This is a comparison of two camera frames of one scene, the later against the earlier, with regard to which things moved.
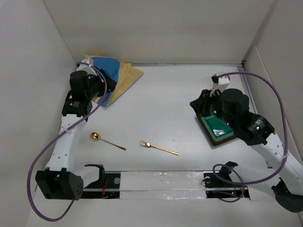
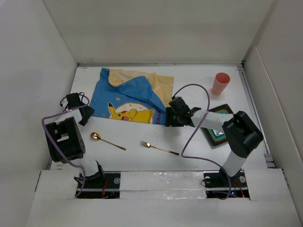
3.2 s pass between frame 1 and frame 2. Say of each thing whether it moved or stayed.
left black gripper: moved
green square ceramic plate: stayed
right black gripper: moved
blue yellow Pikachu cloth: moved
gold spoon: stayed
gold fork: stayed
